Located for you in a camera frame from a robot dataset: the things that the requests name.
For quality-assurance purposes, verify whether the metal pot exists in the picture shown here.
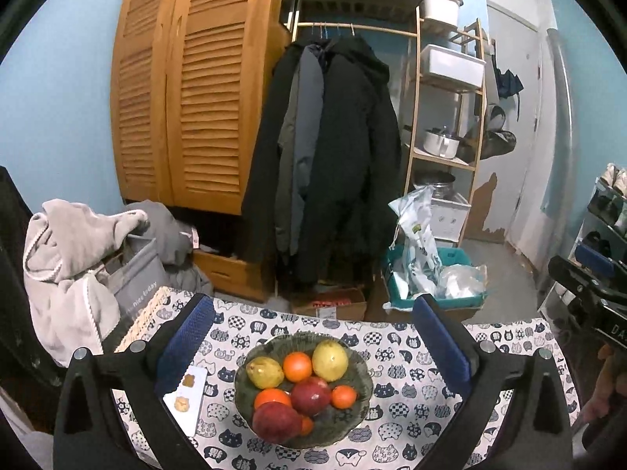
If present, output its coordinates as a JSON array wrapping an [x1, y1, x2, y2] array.
[[426, 172, 456, 199]]

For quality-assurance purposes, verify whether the white patterned box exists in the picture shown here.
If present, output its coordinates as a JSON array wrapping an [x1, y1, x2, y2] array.
[[431, 193, 472, 243]]

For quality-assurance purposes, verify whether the clear plastic bag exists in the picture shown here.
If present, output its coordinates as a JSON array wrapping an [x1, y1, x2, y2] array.
[[436, 263, 488, 299]]

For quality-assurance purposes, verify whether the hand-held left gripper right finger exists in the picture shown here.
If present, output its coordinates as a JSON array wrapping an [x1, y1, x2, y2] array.
[[412, 294, 574, 470]]

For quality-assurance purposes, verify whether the person's right hand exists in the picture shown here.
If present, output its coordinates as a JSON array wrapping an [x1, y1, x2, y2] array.
[[580, 343, 627, 432]]

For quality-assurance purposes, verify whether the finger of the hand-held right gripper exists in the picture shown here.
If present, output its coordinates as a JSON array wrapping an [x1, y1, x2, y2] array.
[[547, 255, 627, 304], [574, 244, 627, 280]]

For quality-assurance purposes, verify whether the beige lace cloth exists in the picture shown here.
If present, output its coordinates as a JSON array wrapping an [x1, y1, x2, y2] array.
[[115, 288, 168, 353]]

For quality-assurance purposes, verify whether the large white storage box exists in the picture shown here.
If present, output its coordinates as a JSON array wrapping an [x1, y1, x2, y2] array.
[[421, 44, 487, 91]]

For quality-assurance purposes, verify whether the wooden shelf rack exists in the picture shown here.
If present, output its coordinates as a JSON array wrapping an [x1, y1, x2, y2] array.
[[402, 7, 488, 248]]

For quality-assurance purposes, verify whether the grey jacket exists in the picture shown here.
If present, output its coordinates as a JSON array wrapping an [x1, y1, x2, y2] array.
[[274, 44, 324, 255]]

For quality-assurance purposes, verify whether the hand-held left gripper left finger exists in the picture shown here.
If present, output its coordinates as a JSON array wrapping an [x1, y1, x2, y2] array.
[[53, 294, 216, 470]]

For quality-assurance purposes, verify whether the shoe rack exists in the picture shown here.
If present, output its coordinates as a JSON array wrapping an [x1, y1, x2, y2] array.
[[536, 164, 627, 319]]

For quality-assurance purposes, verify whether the metal pipe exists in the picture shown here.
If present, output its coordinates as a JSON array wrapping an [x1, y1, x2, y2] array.
[[529, 27, 574, 265]]

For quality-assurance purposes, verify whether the small white storage box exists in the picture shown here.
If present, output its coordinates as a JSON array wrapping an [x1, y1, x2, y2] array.
[[422, 0, 461, 23]]

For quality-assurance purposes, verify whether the dark green hanging bag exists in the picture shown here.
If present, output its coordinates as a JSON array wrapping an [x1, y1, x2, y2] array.
[[477, 130, 517, 160]]

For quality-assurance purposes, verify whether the green glass bowl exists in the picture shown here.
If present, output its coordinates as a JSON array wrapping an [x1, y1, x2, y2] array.
[[234, 331, 373, 448]]

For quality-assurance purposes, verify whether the red apple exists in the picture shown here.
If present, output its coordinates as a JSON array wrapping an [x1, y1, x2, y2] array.
[[253, 401, 304, 445], [290, 377, 334, 417]]

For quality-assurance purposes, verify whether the cat print tablecloth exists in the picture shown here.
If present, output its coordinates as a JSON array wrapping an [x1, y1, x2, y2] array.
[[110, 288, 581, 470]]

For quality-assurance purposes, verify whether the large cardboard box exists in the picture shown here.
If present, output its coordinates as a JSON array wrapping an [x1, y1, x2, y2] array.
[[367, 279, 483, 324]]

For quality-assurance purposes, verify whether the large orange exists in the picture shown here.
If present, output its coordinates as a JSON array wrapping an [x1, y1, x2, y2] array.
[[283, 351, 314, 383]]

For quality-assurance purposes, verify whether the white card with brown stickers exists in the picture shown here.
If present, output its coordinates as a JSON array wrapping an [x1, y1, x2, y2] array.
[[161, 365, 210, 437]]

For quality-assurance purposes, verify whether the group of shoes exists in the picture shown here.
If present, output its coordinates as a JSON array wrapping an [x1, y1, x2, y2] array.
[[558, 164, 627, 304]]

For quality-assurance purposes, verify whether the grey fabric bag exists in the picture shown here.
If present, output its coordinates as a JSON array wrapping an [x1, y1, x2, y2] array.
[[105, 237, 170, 324]]

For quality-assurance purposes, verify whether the black hooded coat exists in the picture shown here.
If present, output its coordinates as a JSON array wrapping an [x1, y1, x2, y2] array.
[[294, 36, 402, 285]]

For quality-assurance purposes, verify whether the cardboard box with red label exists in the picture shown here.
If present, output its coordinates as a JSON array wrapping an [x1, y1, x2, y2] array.
[[291, 284, 368, 321]]

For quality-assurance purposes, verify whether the teal crate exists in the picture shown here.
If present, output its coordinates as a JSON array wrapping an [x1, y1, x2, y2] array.
[[384, 247, 488, 311]]

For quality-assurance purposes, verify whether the wooden drawer unit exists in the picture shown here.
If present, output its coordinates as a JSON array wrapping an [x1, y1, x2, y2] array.
[[191, 249, 275, 302]]

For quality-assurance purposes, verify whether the grey clothes pile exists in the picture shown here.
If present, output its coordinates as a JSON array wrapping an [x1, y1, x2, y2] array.
[[120, 200, 214, 297]]

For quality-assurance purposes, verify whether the white door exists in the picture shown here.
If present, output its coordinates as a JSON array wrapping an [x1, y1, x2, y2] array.
[[463, 2, 544, 246]]

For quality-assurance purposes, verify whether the yellow-green pear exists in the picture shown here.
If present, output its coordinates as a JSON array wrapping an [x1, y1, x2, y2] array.
[[246, 356, 286, 389]]

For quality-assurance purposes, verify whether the yellow pear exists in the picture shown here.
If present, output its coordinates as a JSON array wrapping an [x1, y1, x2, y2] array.
[[312, 339, 350, 383]]

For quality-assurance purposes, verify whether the silver cooking pot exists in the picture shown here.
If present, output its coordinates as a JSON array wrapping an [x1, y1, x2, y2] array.
[[424, 127, 461, 158]]

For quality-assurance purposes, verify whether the wooden louvered wardrobe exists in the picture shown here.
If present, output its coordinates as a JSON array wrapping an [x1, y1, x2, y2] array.
[[110, 0, 295, 216]]

